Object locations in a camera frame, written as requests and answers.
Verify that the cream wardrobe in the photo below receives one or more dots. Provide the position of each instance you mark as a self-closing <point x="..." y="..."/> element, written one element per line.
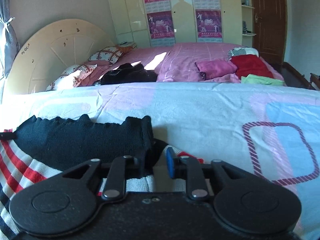
<point x="130" y="7"/>

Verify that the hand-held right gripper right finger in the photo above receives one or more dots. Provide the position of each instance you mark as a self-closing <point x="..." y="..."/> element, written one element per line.
<point x="171" y="163"/>

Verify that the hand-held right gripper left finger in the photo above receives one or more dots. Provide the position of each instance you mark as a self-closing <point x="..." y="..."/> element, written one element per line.
<point x="122" y="171"/>

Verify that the checked pillow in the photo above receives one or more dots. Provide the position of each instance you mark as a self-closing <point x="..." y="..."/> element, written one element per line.
<point x="107" y="54"/>

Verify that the magenta folded cloth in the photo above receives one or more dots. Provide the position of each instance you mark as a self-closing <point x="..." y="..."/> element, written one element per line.
<point x="215" y="68"/>

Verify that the brown wooden door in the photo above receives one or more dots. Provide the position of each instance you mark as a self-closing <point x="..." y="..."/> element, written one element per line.
<point x="270" y="17"/>

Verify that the red folded cloth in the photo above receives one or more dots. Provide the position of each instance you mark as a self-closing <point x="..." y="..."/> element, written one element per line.
<point x="251" y="66"/>

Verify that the corner shelf unit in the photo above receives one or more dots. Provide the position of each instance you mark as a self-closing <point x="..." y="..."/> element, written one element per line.
<point x="247" y="7"/>

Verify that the wooden bed footboard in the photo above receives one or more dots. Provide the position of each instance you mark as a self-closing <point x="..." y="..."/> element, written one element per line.
<point x="295" y="76"/>

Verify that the pink quilt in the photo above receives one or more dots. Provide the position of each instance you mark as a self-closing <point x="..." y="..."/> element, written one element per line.
<point x="180" y="60"/>

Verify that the striped folded cloth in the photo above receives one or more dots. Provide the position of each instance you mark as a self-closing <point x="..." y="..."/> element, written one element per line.
<point x="241" y="52"/>

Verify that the wooden chair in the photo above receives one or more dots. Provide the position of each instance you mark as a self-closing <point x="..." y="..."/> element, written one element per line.
<point x="315" y="81"/>

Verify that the cream round headboard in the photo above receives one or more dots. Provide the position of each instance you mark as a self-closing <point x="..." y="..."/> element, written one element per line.
<point x="50" y="52"/>

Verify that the green folded cloth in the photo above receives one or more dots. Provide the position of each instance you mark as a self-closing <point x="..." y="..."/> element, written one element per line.
<point x="262" y="80"/>

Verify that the white red patterned pillow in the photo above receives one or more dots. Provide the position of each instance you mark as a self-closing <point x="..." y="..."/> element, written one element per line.
<point x="71" y="76"/>

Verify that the striped knit sweater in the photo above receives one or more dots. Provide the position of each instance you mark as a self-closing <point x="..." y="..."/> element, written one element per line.
<point x="62" y="140"/>

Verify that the patterned bed sheet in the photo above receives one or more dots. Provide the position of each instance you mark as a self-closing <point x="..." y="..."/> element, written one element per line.
<point x="200" y="110"/>

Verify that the grey curtain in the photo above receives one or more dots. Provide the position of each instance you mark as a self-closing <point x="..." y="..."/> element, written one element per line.
<point x="7" y="37"/>

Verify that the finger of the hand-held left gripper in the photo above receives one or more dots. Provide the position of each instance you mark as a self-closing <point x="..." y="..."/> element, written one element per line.
<point x="6" y="135"/>

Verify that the black cloth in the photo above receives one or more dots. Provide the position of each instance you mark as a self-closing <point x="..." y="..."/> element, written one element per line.
<point x="127" y="75"/>

